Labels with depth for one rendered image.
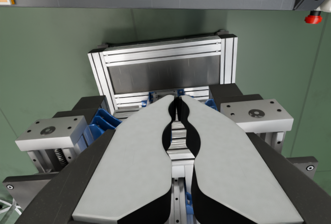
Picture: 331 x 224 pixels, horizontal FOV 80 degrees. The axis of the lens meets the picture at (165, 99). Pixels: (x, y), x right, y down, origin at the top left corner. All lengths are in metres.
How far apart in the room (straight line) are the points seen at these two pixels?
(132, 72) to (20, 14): 0.81
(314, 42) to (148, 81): 1.12
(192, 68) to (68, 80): 0.92
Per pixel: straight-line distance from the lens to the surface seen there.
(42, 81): 1.75
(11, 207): 2.83
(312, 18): 0.64
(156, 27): 1.37
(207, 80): 1.26
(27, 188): 0.62
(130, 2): 0.40
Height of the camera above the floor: 1.35
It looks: 61 degrees down
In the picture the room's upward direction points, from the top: 178 degrees counter-clockwise
